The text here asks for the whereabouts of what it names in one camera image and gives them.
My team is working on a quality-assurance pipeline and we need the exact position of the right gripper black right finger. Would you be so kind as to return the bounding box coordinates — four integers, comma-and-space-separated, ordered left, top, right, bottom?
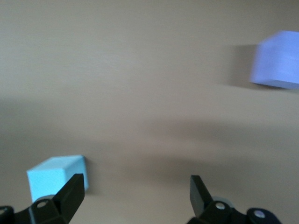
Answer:
186, 175, 282, 224

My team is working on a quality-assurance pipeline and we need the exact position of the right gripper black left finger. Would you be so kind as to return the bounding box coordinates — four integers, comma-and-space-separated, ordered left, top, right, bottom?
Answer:
0, 173, 85, 224

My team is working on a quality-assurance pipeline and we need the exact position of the blue foam block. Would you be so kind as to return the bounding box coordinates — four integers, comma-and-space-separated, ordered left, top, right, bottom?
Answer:
26, 154, 89, 204

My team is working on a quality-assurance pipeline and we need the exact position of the purple foam block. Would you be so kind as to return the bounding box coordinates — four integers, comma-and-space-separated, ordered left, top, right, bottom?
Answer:
249, 30, 299, 90

